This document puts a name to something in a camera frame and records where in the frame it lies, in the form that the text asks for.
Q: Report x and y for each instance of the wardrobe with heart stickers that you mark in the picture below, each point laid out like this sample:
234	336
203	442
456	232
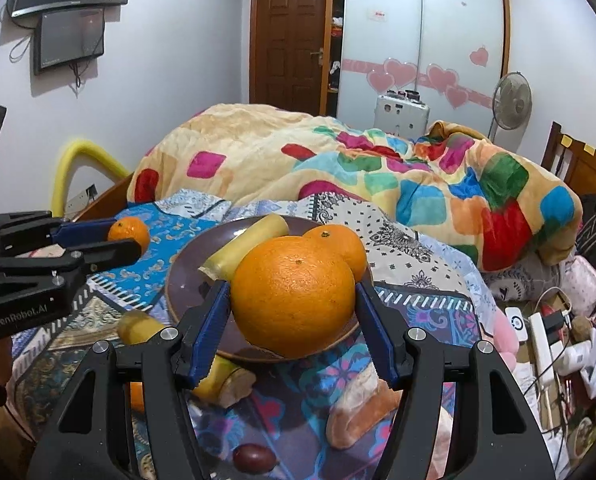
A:
402	20

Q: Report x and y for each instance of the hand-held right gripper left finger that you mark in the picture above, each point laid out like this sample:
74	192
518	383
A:
213	330

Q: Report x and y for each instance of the white box appliance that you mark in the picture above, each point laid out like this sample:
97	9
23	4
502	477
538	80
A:
400	115

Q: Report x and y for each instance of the pink patterned bag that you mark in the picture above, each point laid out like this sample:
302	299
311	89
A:
585	282

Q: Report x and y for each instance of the yellow-green banana piece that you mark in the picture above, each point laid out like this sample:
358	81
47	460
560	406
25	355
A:
248	250

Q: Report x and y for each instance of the white wall socket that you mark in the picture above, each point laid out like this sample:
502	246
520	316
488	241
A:
83	196

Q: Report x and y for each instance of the brown wooden headboard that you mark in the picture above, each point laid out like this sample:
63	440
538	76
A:
577	170

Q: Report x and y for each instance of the medium orange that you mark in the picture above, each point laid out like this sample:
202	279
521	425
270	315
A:
343	250

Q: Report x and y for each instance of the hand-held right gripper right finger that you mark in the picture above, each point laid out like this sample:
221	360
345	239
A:
377	335

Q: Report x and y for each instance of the yellow sugarcane piece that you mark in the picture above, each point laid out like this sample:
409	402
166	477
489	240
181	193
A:
138	330

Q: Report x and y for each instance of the yellow foam tube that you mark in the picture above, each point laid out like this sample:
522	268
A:
60	175

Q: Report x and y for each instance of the white power strip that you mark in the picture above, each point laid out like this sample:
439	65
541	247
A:
540	350

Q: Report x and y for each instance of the white standing fan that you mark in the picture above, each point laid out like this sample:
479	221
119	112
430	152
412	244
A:
512	97

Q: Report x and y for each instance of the small black wall monitor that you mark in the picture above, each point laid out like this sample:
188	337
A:
68	37

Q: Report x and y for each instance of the small orange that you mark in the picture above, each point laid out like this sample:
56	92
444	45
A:
128	231

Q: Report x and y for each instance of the brown round plate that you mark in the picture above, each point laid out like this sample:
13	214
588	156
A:
188	285

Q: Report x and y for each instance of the blue patchwork bedsheet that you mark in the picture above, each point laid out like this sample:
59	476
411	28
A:
288	405

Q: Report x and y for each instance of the colourful patch fleece blanket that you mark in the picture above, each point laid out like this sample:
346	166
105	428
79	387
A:
258	150

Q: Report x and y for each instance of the pink plush toy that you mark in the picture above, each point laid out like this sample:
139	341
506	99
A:
505	340

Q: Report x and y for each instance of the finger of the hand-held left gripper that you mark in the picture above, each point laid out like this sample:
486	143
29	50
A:
113	254
83	230

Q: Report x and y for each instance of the dark red round fruit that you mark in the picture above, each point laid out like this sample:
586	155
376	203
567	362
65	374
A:
253	457

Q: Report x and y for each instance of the brown wooden door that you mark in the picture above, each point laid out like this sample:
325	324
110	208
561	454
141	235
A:
285	35

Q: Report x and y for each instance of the large orange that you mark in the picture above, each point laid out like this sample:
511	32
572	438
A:
293	295

